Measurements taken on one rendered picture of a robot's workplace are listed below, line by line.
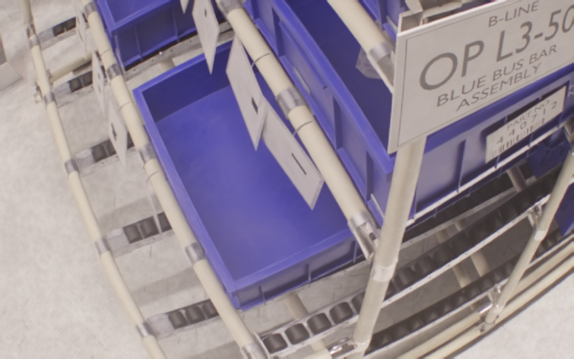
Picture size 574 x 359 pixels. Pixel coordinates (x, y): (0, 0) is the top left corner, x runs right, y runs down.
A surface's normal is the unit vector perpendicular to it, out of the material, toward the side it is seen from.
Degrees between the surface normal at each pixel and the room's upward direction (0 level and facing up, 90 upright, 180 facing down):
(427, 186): 90
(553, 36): 90
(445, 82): 90
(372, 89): 5
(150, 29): 90
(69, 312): 0
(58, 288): 0
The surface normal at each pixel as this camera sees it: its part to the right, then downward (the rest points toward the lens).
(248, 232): -0.04, -0.41
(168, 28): 0.46, 0.80
